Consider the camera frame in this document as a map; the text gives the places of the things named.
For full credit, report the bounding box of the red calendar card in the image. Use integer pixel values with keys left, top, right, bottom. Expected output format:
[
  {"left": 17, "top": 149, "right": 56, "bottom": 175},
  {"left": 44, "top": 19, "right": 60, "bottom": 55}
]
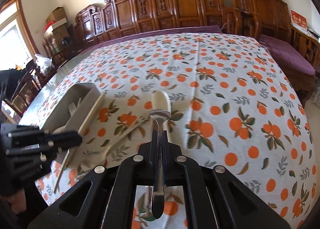
[{"left": 290, "top": 10, "right": 308, "bottom": 30}]

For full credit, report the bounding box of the carved wooden armchair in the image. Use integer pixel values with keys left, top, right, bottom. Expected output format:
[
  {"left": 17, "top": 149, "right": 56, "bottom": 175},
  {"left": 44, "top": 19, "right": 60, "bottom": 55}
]
[{"left": 233, "top": 0, "right": 319, "bottom": 102}]

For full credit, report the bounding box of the left hand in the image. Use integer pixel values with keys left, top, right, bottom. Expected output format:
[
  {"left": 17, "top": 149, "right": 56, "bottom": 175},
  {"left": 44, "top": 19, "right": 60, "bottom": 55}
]
[{"left": 3, "top": 189, "right": 27, "bottom": 214}]

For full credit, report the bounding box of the dark wooden dining chair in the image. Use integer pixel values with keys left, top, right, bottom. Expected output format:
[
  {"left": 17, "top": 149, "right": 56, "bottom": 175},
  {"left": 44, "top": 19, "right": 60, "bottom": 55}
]
[{"left": 1, "top": 39, "right": 76, "bottom": 123}]

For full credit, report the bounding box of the white plastic fork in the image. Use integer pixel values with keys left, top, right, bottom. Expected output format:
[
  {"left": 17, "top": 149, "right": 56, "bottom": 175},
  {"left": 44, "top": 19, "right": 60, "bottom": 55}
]
[{"left": 52, "top": 96, "right": 83, "bottom": 134}]

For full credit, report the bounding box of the metal spoon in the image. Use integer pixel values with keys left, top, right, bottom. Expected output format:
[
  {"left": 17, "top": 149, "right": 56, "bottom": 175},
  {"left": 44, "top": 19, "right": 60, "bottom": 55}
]
[{"left": 150, "top": 109, "right": 171, "bottom": 219}]

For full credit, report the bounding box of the large white rice spoon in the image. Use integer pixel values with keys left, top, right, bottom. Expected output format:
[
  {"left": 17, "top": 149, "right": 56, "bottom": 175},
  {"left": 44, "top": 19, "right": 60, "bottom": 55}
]
[{"left": 77, "top": 115, "right": 149, "bottom": 176}]

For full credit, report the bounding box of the cardboard boxes stack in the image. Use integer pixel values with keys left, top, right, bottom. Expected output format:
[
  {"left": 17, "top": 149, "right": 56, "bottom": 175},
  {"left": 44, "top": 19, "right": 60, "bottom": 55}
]
[{"left": 44, "top": 7, "right": 71, "bottom": 53}]

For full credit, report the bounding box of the white plastic bag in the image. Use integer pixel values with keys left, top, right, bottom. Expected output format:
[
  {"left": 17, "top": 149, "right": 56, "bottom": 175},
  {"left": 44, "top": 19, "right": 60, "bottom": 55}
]
[{"left": 35, "top": 54, "right": 55, "bottom": 76}]

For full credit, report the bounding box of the orange print tablecloth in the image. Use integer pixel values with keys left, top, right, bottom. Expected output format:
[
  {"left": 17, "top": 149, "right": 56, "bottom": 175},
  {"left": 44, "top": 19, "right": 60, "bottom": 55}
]
[{"left": 36, "top": 33, "right": 317, "bottom": 228}]

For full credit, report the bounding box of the carved wooden sofa bench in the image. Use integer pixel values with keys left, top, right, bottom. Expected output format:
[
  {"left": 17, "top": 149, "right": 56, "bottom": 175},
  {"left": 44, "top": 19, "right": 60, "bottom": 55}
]
[{"left": 74, "top": 0, "right": 226, "bottom": 48}]

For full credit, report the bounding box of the purple armchair cushion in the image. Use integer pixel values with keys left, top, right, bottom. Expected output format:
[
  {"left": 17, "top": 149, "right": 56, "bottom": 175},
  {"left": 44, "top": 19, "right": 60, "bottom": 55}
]
[{"left": 259, "top": 34, "right": 316, "bottom": 76}]

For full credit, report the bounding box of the grey rectangular utensil tray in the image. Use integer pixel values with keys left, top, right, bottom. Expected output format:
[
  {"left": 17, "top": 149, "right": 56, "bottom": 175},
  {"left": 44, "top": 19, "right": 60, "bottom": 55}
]
[{"left": 41, "top": 83, "right": 101, "bottom": 133}]

